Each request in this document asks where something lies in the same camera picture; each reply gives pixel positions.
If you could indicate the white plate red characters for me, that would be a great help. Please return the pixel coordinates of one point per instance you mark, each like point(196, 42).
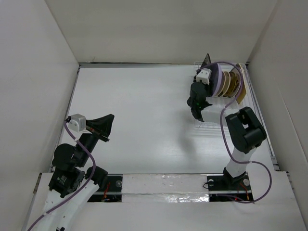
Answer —
point(241, 85)

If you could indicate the purple round plate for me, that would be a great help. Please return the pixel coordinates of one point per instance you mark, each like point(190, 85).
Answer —
point(217, 79)

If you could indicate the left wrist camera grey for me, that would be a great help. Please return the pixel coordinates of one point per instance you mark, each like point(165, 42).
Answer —
point(77, 123)

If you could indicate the bamboo woven tray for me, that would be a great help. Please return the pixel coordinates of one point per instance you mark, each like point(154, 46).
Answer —
point(243, 91)

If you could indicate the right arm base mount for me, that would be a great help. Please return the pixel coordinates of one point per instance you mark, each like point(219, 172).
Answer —
point(220, 191)

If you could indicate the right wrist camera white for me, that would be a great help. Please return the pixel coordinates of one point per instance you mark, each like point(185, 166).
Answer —
point(204, 76)

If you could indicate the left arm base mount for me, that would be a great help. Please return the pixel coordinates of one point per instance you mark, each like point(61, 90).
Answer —
point(111, 192)

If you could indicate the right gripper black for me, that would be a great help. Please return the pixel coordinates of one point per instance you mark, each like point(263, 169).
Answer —
point(208, 88)

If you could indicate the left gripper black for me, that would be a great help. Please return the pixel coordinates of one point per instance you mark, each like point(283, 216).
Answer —
point(105, 123)

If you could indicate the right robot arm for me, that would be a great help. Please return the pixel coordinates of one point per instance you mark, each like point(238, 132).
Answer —
point(244, 127)

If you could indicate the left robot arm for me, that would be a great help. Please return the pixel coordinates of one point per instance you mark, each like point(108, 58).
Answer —
point(76, 176)

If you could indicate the black floral square plate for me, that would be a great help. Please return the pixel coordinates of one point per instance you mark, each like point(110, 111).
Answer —
point(206, 61)

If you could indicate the white wire dish rack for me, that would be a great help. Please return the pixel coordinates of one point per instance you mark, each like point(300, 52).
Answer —
point(220, 102)

